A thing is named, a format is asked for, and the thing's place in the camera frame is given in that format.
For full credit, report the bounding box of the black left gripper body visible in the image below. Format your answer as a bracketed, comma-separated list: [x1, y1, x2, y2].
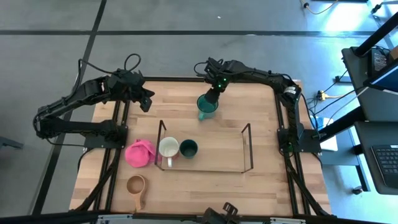
[116, 70, 147, 102]

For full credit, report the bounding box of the black support pole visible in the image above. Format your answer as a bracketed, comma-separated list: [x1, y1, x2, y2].
[354, 11, 398, 57]
[318, 107, 366, 141]

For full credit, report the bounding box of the dark monitor screen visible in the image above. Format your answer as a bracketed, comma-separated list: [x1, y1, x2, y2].
[363, 58, 398, 94]

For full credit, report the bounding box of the yellow floor cable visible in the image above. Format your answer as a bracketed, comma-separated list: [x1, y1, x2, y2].
[299, 0, 340, 16]

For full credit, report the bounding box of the grey side desk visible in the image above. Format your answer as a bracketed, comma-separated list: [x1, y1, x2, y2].
[341, 46, 398, 123]

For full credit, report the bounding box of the pink cloth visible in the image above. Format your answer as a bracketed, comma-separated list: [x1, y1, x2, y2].
[124, 138, 161, 169]

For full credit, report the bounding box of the black keyboard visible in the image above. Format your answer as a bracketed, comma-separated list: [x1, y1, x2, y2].
[371, 144, 398, 190]

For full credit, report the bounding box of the black crossbar with silver brackets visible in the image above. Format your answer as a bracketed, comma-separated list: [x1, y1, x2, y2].
[0, 210, 398, 224]

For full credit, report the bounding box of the grey chair leg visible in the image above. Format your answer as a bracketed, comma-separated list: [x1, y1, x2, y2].
[0, 136, 24, 150]

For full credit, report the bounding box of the teal ceramic mug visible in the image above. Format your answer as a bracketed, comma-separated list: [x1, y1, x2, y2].
[196, 94, 220, 121]

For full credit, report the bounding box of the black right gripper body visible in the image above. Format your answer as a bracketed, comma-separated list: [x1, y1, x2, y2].
[211, 61, 237, 93]

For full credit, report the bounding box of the black aluminium table frame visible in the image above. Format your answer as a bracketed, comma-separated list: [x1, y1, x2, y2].
[70, 70, 335, 218]

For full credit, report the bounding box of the wooden cup with handle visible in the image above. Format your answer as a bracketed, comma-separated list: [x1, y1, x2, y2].
[126, 174, 146, 212]

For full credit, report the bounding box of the red mug with white handle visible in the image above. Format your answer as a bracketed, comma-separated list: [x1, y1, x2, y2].
[158, 136, 180, 168]

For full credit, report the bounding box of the dark green handleless cup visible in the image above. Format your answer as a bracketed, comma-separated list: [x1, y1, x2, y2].
[179, 139, 199, 160]

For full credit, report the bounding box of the black clamp-like device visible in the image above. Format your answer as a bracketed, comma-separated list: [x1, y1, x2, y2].
[201, 202, 240, 224]

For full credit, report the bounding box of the black computer desk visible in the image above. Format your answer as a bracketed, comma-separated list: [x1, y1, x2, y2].
[354, 120, 398, 195]

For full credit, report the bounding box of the black adapter box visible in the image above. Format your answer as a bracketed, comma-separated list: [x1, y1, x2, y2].
[369, 49, 389, 74]

